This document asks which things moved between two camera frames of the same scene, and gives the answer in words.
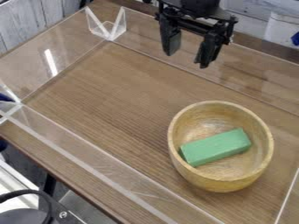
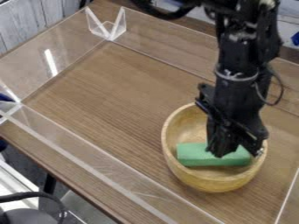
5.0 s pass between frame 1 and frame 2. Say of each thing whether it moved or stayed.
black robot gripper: moved
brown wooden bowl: moved
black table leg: stayed
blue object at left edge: stayed
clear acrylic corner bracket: stayed
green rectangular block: moved
